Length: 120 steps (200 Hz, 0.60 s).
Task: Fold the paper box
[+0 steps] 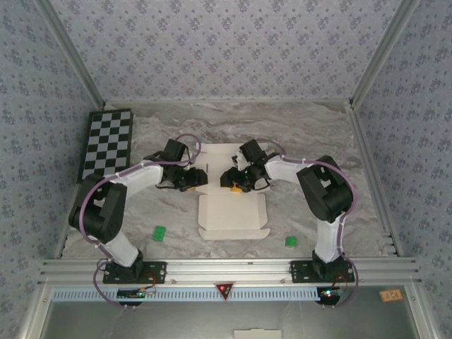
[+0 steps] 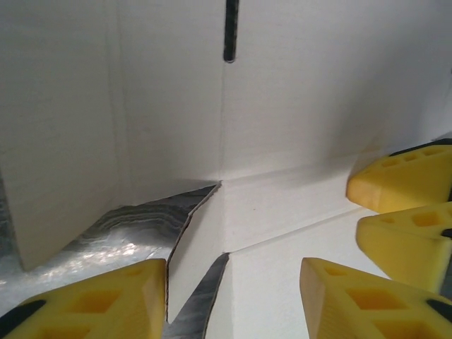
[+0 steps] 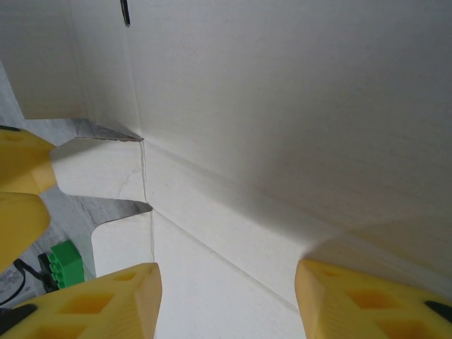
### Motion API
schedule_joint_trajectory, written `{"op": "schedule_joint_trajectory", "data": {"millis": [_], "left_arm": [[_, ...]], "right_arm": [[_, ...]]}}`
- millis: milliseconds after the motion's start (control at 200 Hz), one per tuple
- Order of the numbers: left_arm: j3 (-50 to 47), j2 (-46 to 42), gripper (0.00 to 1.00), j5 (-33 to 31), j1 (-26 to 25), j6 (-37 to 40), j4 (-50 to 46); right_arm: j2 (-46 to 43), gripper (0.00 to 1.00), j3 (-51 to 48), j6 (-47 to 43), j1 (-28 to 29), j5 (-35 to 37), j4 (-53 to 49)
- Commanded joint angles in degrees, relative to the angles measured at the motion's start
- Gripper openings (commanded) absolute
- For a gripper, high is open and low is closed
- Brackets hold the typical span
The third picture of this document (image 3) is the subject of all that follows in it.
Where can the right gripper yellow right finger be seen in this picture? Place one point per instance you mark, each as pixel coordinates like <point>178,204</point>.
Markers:
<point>353,310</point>

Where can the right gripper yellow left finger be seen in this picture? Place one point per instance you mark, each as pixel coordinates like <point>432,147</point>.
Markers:
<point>106,310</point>

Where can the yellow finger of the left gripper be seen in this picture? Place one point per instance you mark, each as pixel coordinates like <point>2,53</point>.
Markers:
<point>21,162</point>
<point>17,222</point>

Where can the white lavender paper box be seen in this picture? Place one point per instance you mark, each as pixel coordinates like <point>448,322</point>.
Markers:
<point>247,141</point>

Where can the green toy brick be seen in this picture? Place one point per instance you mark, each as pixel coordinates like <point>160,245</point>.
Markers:
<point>67,257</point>

